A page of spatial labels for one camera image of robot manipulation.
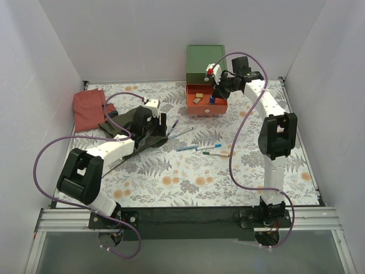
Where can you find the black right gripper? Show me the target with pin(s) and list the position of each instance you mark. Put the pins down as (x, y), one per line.
(218, 90)

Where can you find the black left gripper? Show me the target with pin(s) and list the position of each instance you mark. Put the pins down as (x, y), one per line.
(157, 125)

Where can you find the blue long nib marker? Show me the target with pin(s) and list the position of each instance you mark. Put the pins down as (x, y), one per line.
(181, 133)

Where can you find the red drawer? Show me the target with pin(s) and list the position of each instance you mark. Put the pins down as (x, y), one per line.
(203, 107)

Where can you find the green red yellow drawer box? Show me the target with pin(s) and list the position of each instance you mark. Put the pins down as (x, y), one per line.
(198, 58)

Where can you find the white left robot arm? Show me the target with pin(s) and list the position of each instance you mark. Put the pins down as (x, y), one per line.
(81, 175)

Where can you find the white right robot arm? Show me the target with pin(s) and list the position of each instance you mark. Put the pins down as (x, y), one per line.
(278, 133)

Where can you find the purple pen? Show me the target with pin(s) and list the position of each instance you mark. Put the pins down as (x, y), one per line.
(172, 128)

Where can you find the light blue pen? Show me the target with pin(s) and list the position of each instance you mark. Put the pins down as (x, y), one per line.
(186, 148)

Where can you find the dark green cloth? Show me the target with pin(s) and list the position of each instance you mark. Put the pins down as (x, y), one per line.
(113, 127)

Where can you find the thin dark stick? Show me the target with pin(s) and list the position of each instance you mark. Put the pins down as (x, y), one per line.
(113, 168)

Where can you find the white marker blue cap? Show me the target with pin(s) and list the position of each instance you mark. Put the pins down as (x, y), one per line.
(208, 147)

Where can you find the white marker green cap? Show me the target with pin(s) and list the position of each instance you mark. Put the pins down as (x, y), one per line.
(224, 155)

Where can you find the floral table mat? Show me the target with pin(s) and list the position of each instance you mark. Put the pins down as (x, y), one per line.
(164, 177)

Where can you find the red cloth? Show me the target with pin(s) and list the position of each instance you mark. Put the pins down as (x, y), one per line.
(89, 109)

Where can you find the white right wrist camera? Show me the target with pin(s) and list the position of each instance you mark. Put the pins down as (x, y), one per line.
(213, 73)

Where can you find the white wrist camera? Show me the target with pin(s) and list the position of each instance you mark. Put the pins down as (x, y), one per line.
(154, 105)
(213, 73)

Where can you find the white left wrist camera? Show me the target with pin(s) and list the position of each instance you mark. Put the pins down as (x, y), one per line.
(154, 105)

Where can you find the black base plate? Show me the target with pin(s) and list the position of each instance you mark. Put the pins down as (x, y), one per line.
(166, 223)

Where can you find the aluminium front rail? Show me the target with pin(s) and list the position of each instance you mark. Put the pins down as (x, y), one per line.
(306, 218)

